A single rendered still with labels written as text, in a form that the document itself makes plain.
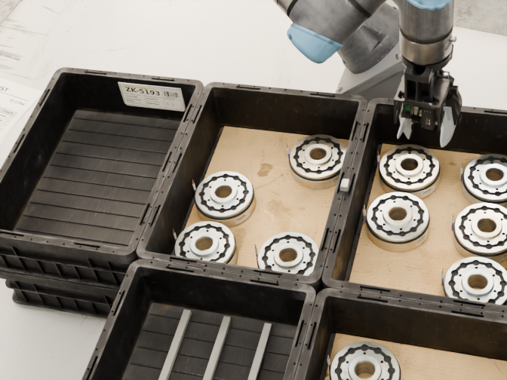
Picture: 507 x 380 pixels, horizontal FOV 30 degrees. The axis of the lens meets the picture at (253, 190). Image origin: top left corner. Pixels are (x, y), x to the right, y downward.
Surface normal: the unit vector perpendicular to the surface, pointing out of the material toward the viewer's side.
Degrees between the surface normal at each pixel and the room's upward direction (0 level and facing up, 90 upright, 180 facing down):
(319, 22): 44
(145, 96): 90
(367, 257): 0
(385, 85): 90
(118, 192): 0
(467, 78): 0
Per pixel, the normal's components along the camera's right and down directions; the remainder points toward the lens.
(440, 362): -0.13, -0.64
